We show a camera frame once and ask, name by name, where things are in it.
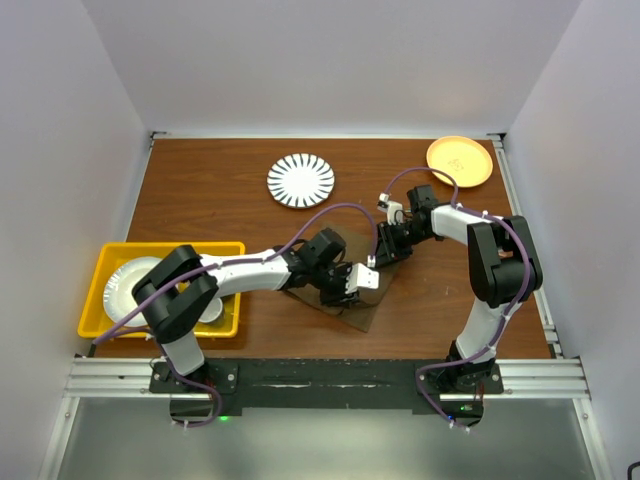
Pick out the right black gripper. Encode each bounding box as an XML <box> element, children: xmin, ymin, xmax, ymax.
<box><xmin>373</xmin><ymin>220</ymin><xmax>432</xmax><ymax>269</ymax></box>

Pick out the brown cloth napkin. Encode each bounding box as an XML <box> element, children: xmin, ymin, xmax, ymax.
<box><xmin>286</xmin><ymin>221</ymin><xmax>400</xmax><ymax>332</ymax></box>

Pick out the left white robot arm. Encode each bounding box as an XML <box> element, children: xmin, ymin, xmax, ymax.
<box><xmin>131</xmin><ymin>228</ymin><xmax>368</xmax><ymax>392</ymax></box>

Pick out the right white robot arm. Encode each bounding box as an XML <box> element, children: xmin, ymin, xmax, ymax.
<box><xmin>375</xmin><ymin>185</ymin><xmax>543</xmax><ymax>393</ymax></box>

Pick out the white blue striped plate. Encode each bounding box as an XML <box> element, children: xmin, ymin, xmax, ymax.
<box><xmin>266</xmin><ymin>153</ymin><xmax>336</xmax><ymax>209</ymax></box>

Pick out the orange plate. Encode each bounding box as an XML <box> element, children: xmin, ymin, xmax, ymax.
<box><xmin>426</xmin><ymin>136</ymin><xmax>493</xmax><ymax>188</ymax></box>

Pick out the white grey mug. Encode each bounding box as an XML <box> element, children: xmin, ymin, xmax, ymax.
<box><xmin>199</xmin><ymin>298</ymin><xmax>224</xmax><ymax>324</ymax></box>

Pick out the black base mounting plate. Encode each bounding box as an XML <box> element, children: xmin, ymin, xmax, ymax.
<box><xmin>149</xmin><ymin>358</ymin><xmax>504</xmax><ymax>423</ymax></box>

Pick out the white paper plate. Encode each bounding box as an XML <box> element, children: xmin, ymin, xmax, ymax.
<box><xmin>103</xmin><ymin>256</ymin><xmax>160</xmax><ymax>323</ymax></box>

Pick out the yellow plastic bin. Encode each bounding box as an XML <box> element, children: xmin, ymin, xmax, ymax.
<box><xmin>77</xmin><ymin>242</ymin><xmax>241</xmax><ymax>339</ymax></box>

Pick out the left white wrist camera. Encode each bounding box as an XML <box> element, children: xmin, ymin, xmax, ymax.
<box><xmin>345</xmin><ymin>263</ymin><xmax>380</xmax><ymax>294</ymax></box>

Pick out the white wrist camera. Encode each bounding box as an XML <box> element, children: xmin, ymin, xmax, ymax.
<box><xmin>345</xmin><ymin>263</ymin><xmax>380</xmax><ymax>294</ymax></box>
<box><xmin>377</xmin><ymin>192</ymin><xmax>404</xmax><ymax>225</ymax></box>

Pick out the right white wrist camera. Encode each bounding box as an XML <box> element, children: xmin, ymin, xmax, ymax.
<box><xmin>377</xmin><ymin>192</ymin><xmax>404</xmax><ymax>225</ymax></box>

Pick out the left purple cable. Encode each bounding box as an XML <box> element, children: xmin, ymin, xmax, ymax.
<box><xmin>92</xmin><ymin>201</ymin><xmax>379</xmax><ymax>429</ymax></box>

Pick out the aluminium frame rail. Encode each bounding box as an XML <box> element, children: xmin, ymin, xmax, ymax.
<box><xmin>64</xmin><ymin>358</ymin><xmax>590</xmax><ymax>399</ymax></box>

